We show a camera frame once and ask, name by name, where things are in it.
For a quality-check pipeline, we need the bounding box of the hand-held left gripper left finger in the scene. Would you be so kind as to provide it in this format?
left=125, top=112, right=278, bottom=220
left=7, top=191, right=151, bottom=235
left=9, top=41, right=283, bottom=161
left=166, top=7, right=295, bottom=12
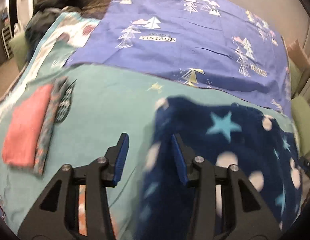
left=17, top=133, right=130, bottom=240

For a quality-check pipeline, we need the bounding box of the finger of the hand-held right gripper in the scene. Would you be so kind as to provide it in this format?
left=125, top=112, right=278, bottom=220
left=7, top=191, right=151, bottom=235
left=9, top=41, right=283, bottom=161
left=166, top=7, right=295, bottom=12
left=298, top=156, right=310, bottom=175

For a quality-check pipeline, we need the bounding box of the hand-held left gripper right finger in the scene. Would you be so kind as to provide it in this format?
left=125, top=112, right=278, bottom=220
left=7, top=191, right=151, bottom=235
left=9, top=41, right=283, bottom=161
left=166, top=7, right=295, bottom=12
left=171, top=133, right=283, bottom=240

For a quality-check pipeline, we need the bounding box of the blue fleece pajama jacket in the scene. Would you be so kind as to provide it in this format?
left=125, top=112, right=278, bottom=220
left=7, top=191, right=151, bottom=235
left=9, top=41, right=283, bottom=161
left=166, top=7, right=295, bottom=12
left=139, top=95, right=303, bottom=240

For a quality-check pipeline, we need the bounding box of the pile of dark clothes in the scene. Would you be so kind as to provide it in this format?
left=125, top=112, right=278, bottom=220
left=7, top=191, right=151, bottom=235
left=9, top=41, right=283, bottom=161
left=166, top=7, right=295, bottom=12
left=24, top=0, right=68, bottom=63

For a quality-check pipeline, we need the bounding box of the green pillow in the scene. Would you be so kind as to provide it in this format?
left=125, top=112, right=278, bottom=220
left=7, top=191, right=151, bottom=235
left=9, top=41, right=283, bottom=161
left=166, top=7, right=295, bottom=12
left=9, top=33, right=31, bottom=71
left=287, top=57, right=303, bottom=98
left=291, top=96, right=310, bottom=156

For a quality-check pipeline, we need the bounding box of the teal printed blanket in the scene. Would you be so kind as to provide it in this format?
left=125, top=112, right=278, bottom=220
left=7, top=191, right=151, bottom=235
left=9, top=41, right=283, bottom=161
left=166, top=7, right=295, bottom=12
left=0, top=12, right=298, bottom=240

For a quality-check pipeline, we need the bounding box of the floral folded cloth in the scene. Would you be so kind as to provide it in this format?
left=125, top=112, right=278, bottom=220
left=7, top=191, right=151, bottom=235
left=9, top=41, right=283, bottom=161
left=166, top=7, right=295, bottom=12
left=33, top=77, right=68, bottom=177

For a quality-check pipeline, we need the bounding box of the dark zigzag folded cloth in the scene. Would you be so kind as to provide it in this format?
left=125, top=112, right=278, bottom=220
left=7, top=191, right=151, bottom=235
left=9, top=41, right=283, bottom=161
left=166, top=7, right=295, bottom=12
left=54, top=79, right=77, bottom=123

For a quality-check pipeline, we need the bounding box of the pink folded cloth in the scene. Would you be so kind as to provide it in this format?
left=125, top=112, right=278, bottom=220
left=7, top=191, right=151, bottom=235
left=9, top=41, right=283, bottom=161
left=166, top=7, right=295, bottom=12
left=2, top=84, right=55, bottom=168

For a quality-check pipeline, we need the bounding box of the pink pillow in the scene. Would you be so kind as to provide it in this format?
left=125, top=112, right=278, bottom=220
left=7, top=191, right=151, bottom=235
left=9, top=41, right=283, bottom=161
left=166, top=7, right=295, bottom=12
left=287, top=39, right=310, bottom=71

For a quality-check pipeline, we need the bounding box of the purple tree-print sheet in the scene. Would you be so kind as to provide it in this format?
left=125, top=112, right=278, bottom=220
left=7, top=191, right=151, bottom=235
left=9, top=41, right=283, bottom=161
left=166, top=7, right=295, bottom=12
left=64, top=0, right=292, bottom=115

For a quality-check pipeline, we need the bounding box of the dark brown printed blanket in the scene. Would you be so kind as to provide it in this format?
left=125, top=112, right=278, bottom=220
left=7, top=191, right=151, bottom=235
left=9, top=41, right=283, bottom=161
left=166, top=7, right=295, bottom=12
left=59, top=0, right=118, bottom=21

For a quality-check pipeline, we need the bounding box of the white shelf rack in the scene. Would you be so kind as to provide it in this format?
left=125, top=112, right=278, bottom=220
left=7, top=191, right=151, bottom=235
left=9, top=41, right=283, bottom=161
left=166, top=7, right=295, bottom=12
left=1, top=25, right=14, bottom=61

